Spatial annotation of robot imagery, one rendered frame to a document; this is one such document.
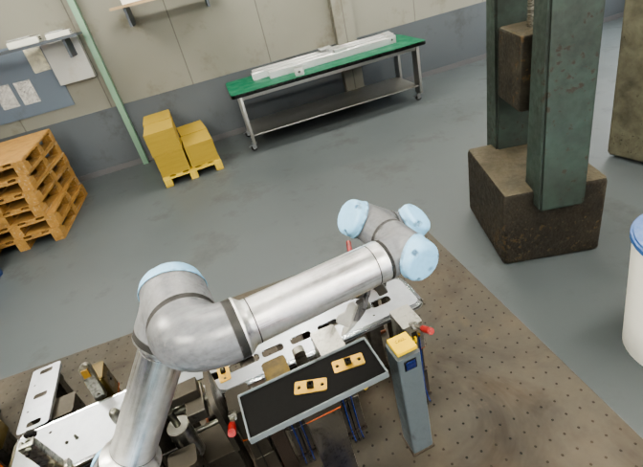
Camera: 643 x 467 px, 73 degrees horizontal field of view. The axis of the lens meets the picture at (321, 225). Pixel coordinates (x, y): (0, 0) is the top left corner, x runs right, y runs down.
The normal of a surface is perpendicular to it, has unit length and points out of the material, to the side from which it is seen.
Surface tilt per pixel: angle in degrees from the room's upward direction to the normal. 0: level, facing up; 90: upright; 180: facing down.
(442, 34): 90
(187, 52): 90
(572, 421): 0
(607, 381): 0
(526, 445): 0
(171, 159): 90
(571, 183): 89
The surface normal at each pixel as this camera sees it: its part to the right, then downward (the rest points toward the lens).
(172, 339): -0.27, -0.15
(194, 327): -0.06, -0.44
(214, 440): -0.21, -0.83
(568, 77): 0.00, 0.51
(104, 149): 0.28, 0.46
